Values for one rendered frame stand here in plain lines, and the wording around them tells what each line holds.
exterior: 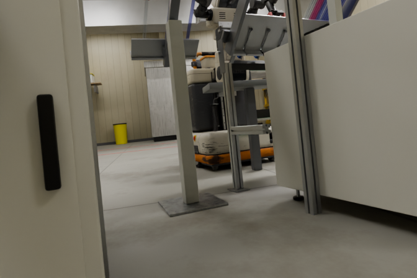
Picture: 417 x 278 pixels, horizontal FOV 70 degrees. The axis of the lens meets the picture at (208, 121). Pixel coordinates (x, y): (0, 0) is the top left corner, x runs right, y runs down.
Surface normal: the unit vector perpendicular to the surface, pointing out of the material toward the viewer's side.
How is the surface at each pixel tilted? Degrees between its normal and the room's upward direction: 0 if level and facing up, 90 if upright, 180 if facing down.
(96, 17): 90
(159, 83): 90
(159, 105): 90
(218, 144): 90
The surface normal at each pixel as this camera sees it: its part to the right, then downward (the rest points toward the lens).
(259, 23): 0.38, 0.65
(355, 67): -0.90, 0.09
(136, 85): 0.20, -0.03
